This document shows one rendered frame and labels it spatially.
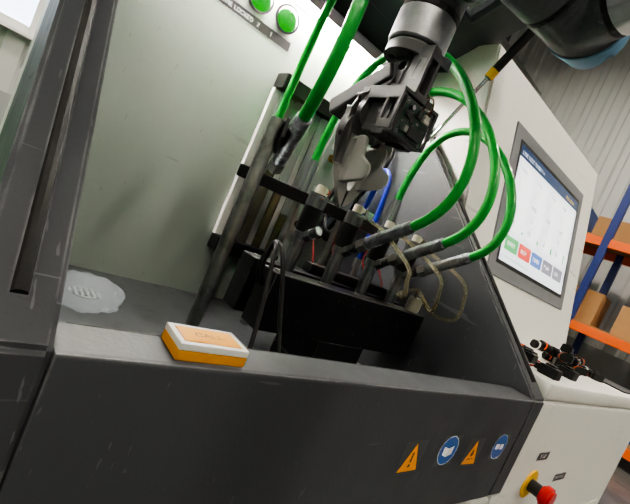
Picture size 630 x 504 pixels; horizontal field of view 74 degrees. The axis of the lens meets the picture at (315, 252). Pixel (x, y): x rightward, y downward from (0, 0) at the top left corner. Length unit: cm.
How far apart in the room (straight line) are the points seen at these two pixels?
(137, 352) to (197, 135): 58
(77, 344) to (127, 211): 55
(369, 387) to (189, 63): 61
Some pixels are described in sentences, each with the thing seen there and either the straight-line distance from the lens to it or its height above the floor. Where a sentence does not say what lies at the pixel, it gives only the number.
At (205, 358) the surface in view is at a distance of 28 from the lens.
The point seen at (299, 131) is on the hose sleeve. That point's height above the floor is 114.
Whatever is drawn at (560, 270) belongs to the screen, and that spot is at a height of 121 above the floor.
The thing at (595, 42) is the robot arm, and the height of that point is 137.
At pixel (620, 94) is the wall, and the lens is 809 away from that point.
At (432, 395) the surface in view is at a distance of 47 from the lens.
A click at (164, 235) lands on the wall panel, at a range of 82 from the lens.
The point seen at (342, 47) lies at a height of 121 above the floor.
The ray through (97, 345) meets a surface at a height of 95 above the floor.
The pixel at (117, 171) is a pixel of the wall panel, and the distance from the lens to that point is 78.
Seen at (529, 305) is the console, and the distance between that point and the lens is 119.
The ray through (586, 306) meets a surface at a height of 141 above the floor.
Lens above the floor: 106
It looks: 4 degrees down
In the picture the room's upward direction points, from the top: 24 degrees clockwise
